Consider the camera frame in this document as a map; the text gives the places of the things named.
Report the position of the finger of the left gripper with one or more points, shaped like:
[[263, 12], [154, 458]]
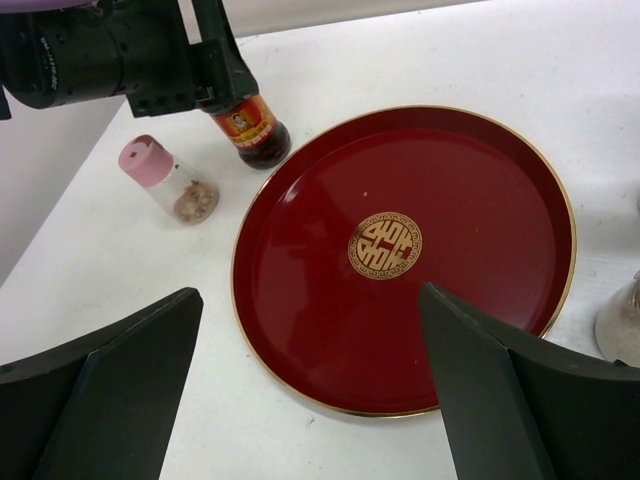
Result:
[[226, 77]]

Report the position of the black top grinder bottle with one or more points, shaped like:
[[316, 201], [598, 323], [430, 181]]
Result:
[[617, 325]]

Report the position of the pink lid spice shaker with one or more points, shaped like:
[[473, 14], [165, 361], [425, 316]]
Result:
[[186, 194]]

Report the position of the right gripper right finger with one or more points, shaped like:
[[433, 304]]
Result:
[[516, 406]]

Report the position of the red round tray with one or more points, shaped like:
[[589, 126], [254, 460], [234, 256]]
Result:
[[336, 244]]

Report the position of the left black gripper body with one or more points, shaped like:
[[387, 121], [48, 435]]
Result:
[[135, 49]]

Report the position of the red lid chili sauce jar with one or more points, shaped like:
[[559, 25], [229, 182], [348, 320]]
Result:
[[261, 140]]

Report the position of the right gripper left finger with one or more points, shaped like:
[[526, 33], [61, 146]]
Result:
[[102, 406]]

